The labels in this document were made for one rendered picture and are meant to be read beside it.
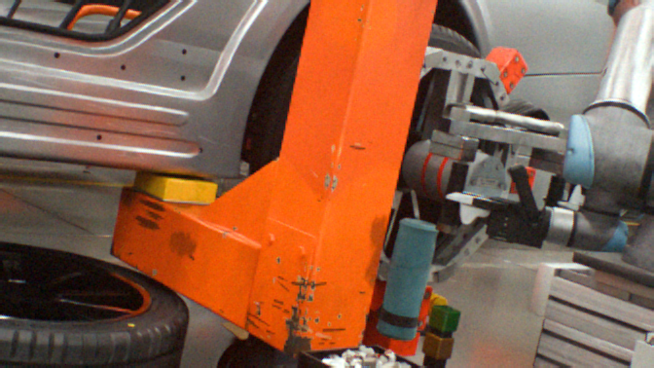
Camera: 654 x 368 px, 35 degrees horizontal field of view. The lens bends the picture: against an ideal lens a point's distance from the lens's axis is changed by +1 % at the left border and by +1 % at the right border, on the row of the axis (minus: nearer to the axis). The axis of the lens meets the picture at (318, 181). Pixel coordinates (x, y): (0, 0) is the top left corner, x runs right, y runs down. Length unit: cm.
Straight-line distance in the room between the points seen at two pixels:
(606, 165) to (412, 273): 64
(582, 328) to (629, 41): 52
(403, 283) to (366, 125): 56
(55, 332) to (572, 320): 87
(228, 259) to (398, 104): 45
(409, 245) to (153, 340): 63
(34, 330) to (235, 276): 39
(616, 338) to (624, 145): 32
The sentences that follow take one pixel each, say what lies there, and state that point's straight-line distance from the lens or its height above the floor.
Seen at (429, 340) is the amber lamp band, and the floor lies 60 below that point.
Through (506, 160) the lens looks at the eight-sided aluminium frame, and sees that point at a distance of 257.
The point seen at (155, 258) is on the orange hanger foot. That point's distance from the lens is 219.
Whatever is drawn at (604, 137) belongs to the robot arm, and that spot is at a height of 101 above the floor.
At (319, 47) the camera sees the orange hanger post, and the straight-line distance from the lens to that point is 183.
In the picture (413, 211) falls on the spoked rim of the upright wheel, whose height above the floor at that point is 73.
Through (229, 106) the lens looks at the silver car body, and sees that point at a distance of 224.
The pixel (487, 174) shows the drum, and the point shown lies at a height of 87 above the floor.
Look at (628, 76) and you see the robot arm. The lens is 187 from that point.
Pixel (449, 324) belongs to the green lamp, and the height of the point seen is 64.
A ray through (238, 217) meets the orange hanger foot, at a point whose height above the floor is 71.
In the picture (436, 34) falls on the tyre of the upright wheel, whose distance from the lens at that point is 243.
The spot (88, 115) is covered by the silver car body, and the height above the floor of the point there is 84.
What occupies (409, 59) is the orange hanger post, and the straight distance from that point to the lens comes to 183.
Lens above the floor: 104
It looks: 7 degrees down
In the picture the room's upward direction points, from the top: 12 degrees clockwise
